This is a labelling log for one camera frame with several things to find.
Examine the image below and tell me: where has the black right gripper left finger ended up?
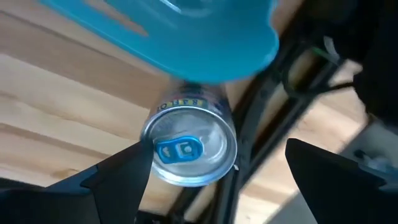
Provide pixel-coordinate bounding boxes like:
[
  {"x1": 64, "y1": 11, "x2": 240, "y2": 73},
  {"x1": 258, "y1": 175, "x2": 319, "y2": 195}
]
[{"x1": 0, "y1": 139, "x2": 155, "y2": 224}]

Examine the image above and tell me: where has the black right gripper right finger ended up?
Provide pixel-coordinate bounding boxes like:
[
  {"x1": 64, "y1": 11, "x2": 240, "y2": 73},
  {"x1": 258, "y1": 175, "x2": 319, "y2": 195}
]
[{"x1": 285, "y1": 138, "x2": 398, "y2": 224}]

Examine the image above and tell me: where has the slim silver blue-tab can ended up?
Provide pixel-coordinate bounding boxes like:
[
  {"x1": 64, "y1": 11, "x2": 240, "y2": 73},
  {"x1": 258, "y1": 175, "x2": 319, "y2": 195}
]
[{"x1": 140, "y1": 81, "x2": 238, "y2": 187}]

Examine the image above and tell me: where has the dark blue plastic bin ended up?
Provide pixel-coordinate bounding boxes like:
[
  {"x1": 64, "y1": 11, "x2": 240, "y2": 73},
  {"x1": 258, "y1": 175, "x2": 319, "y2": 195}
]
[{"x1": 40, "y1": 0, "x2": 280, "y2": 85}]

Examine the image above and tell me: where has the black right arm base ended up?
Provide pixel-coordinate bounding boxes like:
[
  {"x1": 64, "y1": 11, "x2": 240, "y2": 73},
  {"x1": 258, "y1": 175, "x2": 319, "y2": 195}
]
[{"x1": 310, "y1": 0, "x2": 398, "y2": 125}]

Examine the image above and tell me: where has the black cable loop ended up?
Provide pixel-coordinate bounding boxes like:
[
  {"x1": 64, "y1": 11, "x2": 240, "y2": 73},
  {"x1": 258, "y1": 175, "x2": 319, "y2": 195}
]
[{"x1": 281, "y1": 55, "x2": 355, "y2": 97}]

